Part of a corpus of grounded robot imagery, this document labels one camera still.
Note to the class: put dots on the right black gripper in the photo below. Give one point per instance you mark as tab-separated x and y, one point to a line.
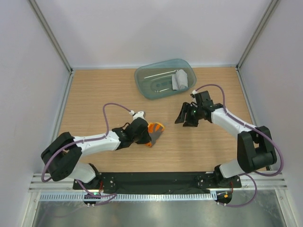
186	108

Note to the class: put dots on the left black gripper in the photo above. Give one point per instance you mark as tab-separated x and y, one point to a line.
146	139

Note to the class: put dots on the orange grey towel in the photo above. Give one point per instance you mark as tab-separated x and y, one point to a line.
155	130

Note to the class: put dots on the grey panda towel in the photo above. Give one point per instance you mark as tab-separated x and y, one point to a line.
179	80

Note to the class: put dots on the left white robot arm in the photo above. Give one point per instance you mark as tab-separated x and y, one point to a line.
62	156

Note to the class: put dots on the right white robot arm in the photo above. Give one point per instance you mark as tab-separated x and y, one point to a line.
255	149

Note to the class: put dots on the teal plastic basin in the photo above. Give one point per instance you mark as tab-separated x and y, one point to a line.
154	80

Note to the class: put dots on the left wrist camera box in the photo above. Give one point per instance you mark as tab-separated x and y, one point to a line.
140	114

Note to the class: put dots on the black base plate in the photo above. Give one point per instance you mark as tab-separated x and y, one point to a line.
159	183

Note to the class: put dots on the slotted cable duct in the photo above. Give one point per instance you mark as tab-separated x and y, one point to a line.
82	196

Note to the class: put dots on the aluminium frame rail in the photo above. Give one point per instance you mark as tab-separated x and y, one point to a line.
263	183

